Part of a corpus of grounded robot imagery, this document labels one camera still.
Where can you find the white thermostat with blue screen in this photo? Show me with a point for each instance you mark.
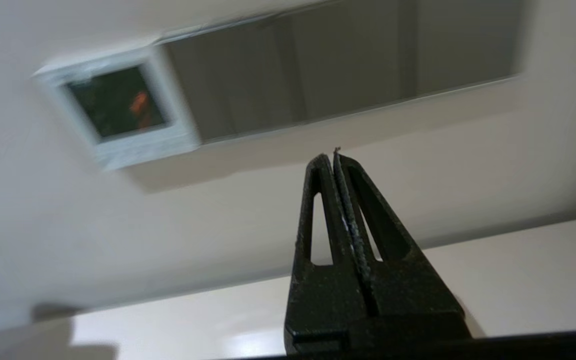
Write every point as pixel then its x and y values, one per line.
pixel 118 102

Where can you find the white cabinet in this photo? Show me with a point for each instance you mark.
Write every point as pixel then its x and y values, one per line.
pixel 543 275

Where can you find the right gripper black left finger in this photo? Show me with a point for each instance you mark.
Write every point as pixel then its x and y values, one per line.
pixel 323 300

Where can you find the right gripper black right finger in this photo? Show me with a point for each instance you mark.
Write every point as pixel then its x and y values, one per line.
pixel 408 300

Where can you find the grey single wall switch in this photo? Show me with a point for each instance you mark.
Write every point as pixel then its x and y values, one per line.
pixel 348 55
pixel 468 40

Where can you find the grey triple rocker wall switch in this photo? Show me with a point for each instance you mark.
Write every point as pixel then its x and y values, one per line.
pixel 228 80

